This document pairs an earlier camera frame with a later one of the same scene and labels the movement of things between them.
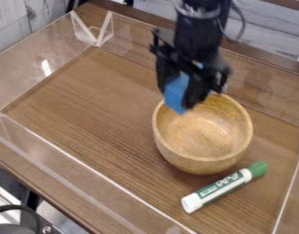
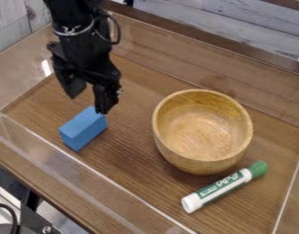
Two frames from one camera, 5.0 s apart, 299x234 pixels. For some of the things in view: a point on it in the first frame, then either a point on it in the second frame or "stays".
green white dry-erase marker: x=218 y=187 stays
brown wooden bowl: x=203 y=141 stays
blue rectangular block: x=175 y=92 → x=83 y=129
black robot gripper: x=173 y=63 → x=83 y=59
